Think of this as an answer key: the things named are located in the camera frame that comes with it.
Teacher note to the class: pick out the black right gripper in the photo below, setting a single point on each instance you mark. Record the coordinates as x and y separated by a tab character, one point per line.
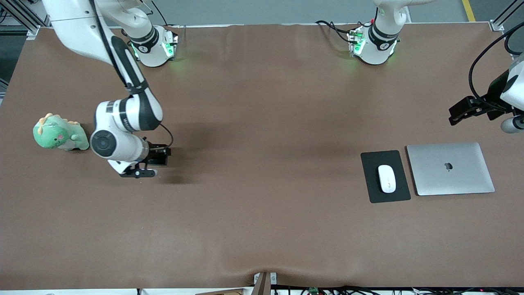
156	156

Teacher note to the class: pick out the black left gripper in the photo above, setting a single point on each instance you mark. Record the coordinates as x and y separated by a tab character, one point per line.
487	103

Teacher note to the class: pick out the white computer mouse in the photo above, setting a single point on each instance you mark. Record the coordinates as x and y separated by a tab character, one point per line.
387	178

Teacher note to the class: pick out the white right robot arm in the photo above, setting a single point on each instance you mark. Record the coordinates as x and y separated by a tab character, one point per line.
118	143

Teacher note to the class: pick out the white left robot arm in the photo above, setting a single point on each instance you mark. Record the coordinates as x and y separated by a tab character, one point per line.
376	45

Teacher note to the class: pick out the black mouse pad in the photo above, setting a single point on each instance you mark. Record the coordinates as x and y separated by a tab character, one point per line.
370	180

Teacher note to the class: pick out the silver laptop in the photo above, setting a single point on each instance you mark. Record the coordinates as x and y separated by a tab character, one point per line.
450	169

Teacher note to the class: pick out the green dinosaur plush toy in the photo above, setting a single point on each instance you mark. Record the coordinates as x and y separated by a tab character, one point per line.
57	135

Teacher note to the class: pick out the brown table cover cloth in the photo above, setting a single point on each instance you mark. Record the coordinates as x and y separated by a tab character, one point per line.
262	225

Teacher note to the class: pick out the metal table corner bracket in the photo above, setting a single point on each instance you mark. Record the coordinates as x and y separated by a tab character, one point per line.
497	25

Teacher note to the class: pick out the metal table edge bracket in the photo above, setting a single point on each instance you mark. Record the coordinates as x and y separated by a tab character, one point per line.
265	282

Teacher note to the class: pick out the aluminium frame profile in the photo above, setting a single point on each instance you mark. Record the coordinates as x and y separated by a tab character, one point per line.
20	16

